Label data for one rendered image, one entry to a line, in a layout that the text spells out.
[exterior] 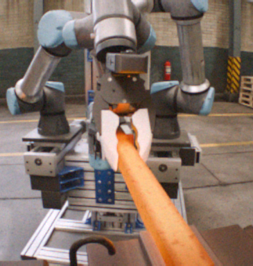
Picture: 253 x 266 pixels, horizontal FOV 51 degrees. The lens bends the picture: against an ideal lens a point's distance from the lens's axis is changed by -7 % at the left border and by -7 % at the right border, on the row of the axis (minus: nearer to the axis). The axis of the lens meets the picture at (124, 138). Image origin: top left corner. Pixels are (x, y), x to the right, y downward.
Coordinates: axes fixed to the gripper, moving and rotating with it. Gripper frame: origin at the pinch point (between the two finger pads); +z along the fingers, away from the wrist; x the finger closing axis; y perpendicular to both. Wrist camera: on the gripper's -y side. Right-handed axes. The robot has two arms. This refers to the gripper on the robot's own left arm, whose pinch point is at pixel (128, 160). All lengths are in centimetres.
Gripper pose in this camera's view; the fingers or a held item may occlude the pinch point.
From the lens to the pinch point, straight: 42.1
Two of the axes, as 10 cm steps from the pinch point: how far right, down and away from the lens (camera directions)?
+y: -1.7, 2.3, 9.6
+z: 0.9, 9.7, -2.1
